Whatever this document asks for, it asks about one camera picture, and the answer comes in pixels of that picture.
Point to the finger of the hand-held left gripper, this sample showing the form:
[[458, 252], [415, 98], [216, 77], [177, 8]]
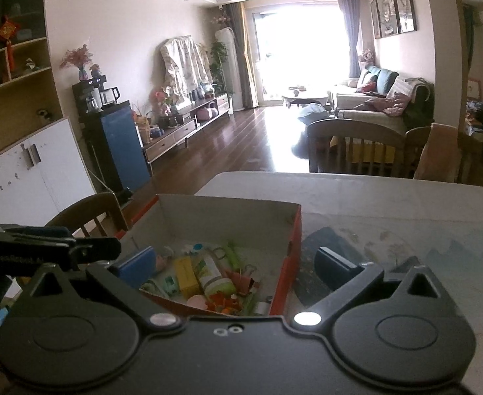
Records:
[[97, 249], [39, 232]]

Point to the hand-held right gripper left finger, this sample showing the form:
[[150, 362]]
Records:
[[136, 265]]

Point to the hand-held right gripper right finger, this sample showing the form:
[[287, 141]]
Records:
[[336, 265]]

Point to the yellow box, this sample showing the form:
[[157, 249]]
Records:
[[187, 277]]

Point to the green lidded jar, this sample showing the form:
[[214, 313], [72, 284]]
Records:
[[212, 275]]

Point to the orange toy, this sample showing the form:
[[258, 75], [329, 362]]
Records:
[[225, 302]]

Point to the red cardboard box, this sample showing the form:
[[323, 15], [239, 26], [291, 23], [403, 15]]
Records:
[[225, 222]]

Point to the dark patterned placemat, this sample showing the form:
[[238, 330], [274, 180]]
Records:
[[307, 263]]

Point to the teal small packet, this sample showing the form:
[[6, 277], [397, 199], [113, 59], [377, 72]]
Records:
[[168, 284]]

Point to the blue front water dispenser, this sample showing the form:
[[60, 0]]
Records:
[[118, 148]]

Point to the dark dining chair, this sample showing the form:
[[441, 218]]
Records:
[[348, 140]]

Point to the low wooden console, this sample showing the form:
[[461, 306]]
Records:
[[184, 131]]

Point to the blue floor cushion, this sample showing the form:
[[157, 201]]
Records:
[[312, 114]]

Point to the pink potted flowers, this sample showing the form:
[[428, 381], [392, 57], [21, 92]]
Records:
[[165, 101]]

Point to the pink round pot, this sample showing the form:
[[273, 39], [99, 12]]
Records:
[[206, 114]]

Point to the light sofa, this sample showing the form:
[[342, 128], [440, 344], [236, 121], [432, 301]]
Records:
[[373, 103]]

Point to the small colourful figurine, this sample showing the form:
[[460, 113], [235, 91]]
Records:
[[95, 70]]

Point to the oval coffee table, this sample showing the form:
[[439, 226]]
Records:
[[303, 94]]

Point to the pink flower vase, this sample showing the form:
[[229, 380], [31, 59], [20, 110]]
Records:
[[79, 59]]

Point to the red knot ornament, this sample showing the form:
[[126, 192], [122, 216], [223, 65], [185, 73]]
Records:
[[9, 33]]

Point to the white hanging coat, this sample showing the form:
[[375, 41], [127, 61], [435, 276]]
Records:
[[184, 63]]

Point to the plush bear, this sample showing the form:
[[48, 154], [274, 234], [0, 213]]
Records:
[[366, 57]]

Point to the green houseplant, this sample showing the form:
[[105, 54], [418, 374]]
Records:
[[219, 66]]

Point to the white standing air conditioner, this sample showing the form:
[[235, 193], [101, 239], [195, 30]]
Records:
[[229, 66]]

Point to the purple curtain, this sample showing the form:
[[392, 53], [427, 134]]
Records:
[[348, 33]]

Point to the grey beige curtain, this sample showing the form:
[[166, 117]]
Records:
[[243, 49]]

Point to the wooden white wall cabinet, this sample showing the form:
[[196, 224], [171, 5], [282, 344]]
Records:
[[15, 131]]

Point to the framed wall picture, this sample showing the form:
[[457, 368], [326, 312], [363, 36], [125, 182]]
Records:
[[404, 2], [376, 20], [387, 10]]

